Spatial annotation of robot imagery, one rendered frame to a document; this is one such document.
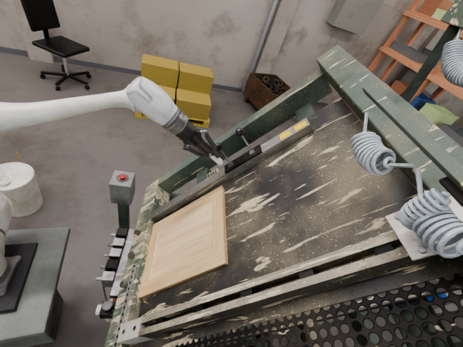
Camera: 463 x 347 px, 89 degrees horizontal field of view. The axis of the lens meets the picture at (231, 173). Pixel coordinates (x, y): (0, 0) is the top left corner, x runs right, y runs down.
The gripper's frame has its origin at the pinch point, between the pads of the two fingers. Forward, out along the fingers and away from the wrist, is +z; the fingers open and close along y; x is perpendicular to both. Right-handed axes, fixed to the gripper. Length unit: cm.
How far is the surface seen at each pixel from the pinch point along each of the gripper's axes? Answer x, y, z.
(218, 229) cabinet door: -23.3, -11.1, 13.8
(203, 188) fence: 2.1, -18.6, 12.5
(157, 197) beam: 18, -57, 13
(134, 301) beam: -40, -57, 13
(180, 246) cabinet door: -22.6, -33.2, 14.2
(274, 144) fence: 2.2, 22.2, 11.5
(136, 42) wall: 360, -136, -38
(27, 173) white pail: 66, -161, -40
